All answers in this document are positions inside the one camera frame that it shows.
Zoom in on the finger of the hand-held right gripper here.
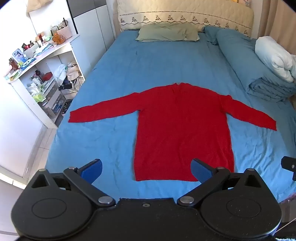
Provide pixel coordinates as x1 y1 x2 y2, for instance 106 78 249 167
281 156 296 181

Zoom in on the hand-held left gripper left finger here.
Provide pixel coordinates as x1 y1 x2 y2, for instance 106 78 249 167
27 159 116 208

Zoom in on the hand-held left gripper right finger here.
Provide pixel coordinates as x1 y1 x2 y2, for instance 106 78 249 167
177 158 267 208

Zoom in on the red long-sleeve sweater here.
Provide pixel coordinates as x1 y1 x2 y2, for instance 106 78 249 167
69 82 277 182

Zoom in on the folded blue blanket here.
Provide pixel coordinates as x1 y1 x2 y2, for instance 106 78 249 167
246 77 296 103

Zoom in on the green plastic bag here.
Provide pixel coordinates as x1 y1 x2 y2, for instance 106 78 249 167
32 92 46 103

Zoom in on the cream tote bag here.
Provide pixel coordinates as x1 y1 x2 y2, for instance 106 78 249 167
67 61 83 90

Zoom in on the white pillow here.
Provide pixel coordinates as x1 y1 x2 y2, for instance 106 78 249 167
255 36 296 82

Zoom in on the blue rolled duvet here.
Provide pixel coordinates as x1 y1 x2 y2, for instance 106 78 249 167
205 26 296 93

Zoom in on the white shelf unit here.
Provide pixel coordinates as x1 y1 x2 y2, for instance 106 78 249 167
3 34 85 129

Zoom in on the blue printed box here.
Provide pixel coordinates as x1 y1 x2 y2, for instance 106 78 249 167
12 48 26 63

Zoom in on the white wardrobe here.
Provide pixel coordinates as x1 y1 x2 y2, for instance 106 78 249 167
67 0 116 79

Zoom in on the green pillow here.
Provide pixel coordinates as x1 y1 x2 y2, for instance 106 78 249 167
135 22 200 42

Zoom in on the pink storage box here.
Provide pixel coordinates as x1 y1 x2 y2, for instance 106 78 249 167
57 24 73 40

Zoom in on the beige curtain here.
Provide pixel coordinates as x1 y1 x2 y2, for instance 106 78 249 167
258 0 296 57

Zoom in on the cream quilted headboard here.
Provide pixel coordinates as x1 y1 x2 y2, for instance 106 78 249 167
117 0 254 37

